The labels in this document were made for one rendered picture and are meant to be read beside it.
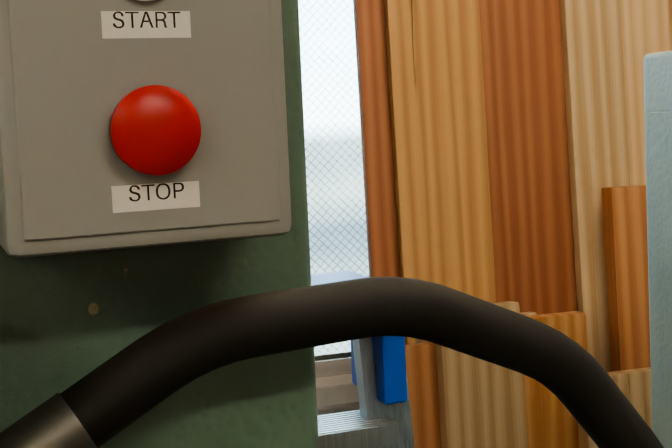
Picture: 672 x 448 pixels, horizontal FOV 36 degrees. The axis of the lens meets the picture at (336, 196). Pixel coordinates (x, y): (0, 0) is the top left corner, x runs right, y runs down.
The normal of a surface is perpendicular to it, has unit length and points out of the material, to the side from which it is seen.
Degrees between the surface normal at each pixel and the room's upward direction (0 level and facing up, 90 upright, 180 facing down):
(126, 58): 90
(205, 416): 90
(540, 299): 87
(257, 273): 90
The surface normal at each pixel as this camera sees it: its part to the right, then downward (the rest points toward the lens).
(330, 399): 0.29, 0.06
